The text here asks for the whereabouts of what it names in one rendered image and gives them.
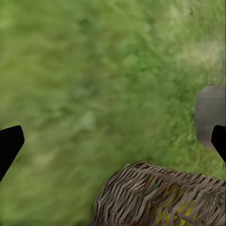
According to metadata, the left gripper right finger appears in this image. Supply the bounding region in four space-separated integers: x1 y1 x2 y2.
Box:
211 125 226 163

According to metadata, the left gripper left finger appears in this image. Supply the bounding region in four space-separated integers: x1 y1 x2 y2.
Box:
0 125 24 181

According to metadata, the wicker basket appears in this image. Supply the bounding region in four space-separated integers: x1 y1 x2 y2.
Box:
88 161 226 226

